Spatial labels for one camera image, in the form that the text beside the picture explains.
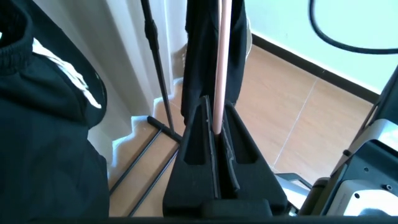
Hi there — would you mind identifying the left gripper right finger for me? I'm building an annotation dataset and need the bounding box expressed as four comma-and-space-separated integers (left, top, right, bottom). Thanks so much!
218, 100, 289, 218

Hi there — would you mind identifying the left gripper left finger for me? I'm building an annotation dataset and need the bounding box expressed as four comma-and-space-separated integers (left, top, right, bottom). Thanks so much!
162, 95, 220, 218

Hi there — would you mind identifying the pink clothes hanger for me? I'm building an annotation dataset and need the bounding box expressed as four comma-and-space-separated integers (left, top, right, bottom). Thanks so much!
212, 0, 233, 135

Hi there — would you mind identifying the black garment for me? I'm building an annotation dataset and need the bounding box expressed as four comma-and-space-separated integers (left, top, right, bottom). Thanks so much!
0, 0, 110, 223
181, 0, 249, 125

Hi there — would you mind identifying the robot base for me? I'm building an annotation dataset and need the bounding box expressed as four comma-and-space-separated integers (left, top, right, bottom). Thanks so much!
275, 65, 398, 218

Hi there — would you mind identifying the black clothes rack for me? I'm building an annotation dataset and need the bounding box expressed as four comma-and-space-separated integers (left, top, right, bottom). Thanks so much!
108, 0, 184, 218

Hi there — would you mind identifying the black cable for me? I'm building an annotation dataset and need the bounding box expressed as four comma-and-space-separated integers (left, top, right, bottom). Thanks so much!
308, 0, 398, 55

